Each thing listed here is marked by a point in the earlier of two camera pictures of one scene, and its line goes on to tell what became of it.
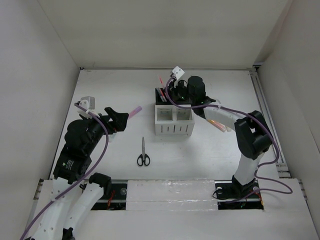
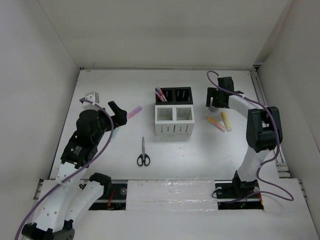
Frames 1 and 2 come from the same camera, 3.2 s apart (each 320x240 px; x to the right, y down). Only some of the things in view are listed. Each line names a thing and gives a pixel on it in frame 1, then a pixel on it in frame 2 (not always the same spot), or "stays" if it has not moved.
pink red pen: (161, 81) → (159, 96)
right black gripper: (173, 89) → (213, 92)
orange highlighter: (217, 125) stays
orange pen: (163, 95) stays
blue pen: (160, 94) stays
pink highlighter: (136, 110) stays
